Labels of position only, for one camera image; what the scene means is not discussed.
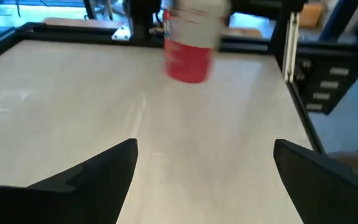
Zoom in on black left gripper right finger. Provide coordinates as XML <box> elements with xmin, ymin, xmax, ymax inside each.
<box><xmin>273</xmin><ymin>138</ymin><xmax>358</xmax><ymax>224</ymax></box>

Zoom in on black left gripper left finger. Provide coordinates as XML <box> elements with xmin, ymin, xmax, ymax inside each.
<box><xmin>0</xmin><ymin>138</ymin><xmax>139</xmax><ymax>224</ymax></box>

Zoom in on white and red soda can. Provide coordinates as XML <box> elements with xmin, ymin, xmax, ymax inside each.
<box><xmin>163</xmin><ymin>0</ymin><xmax>231</xmax><ymax>84</ymax></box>

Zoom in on black drawer unit white labels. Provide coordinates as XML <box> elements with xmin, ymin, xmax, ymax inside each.
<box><xmin>293</xmin><ymin>46</ymin><xmax>358</xmax><ymax>116</ymax></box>

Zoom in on silver aluminium bar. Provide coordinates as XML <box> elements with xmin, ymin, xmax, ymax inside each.
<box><xmin>283</xmin><ymin>12</ymin><xmax>301</xmax><ymax>83</ymax></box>

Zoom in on white mounting plate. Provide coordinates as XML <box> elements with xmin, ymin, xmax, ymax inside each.
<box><xmin>112</xmin><ymin>25</ymin><xmax>132</xmax><ymax>41</ymax></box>

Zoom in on black aluminium rig frame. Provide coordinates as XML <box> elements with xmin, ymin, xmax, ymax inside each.
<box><xmin>0</xmin><ymin>21</ymin><xmax>358</xmax><ymax>156</ymax></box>

